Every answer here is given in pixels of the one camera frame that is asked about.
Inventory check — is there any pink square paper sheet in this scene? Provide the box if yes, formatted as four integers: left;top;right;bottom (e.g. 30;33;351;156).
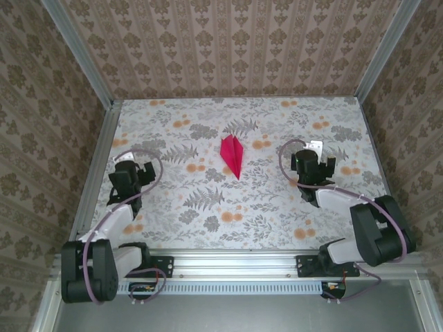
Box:
220;136;245;181

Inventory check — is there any black connector board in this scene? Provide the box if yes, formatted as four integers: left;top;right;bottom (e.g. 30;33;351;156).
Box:
128;282;162;300
320;282;347;299

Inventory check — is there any grey metal panel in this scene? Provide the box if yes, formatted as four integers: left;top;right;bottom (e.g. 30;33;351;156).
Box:
33;279;443;332

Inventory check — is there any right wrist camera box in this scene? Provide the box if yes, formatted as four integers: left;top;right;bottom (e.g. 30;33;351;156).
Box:
304;140;325;157

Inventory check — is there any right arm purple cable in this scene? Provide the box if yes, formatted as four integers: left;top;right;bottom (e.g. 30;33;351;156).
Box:
278;139;408;305

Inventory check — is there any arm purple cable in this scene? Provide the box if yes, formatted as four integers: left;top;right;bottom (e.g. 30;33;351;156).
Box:
278;139;408;305
82;149;168;307

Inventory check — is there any aluminium side rail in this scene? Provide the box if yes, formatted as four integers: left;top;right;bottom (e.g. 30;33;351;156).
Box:
65;100;122;253

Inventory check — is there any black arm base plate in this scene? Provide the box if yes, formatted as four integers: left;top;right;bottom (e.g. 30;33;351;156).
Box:
119;255;174;279
296;255;361;279

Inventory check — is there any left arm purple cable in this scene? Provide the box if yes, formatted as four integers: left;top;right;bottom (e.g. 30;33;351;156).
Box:
82;149;168;307

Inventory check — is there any aluminium mounting rail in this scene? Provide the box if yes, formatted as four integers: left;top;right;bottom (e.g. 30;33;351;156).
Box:
51;251;426;279

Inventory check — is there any aluminium frame post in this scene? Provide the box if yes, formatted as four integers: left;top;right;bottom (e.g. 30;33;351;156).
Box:
354;0;422;101
43;0;115;107

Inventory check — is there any grey slotted cable duct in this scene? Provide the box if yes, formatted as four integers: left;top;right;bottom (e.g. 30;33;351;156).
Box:
117;280;347;295

